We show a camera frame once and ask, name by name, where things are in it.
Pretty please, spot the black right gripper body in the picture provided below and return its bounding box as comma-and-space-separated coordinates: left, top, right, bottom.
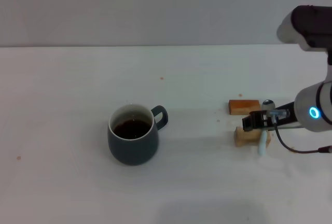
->
266, 101, 302, 131

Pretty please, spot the stained orange wooden block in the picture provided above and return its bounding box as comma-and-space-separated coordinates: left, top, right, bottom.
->
228, 99, 261, 116

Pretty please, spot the dark grey ceramic coffee cup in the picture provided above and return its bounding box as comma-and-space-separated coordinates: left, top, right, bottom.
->
107, 104, 169, 166

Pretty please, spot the metal spoon light blue handle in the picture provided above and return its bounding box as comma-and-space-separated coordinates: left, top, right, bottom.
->
256, 99, 276, 156

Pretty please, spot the light wooden notched block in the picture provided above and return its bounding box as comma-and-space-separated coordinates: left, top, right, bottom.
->
234, 126, 272, 147

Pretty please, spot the cable with clear plug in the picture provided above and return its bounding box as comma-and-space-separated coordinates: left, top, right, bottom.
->
266, 108, 332, 155

